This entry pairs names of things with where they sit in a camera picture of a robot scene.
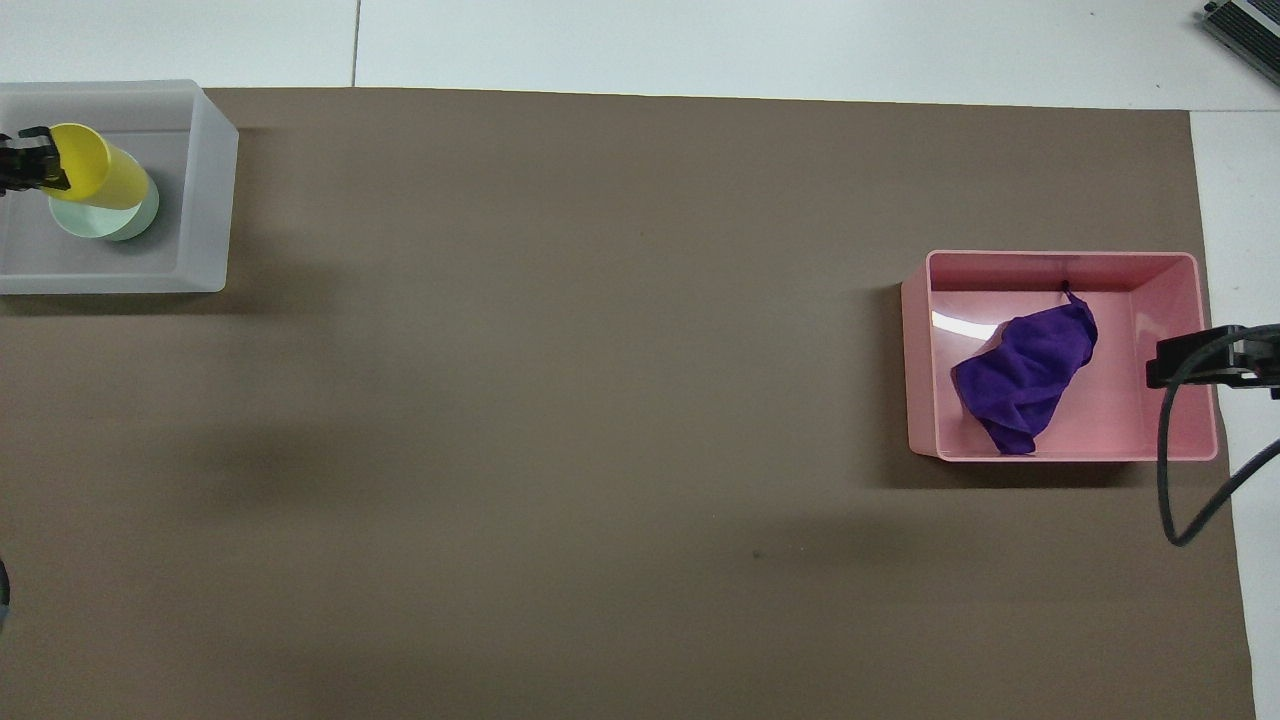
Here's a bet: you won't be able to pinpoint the purple cloth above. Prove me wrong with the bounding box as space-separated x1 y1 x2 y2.
950 283 1100 456

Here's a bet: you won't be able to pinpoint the yellow plastic cup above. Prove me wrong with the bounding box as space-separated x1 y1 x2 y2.
42 123 152 212

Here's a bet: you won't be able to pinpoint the black cable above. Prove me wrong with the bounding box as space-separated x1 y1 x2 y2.
1156 323 1280 548

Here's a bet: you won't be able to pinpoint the grey ribbed device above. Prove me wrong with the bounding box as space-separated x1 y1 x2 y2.
1200 0 1280 87

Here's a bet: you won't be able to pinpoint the light green plastic cup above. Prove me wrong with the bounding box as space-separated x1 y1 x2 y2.
48 170 161 243

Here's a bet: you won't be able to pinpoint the translucent white plastic box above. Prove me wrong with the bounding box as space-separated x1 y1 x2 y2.
0 80 241 296

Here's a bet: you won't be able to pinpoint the pink plastic box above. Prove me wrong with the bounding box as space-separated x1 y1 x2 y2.
900 250 1220 463

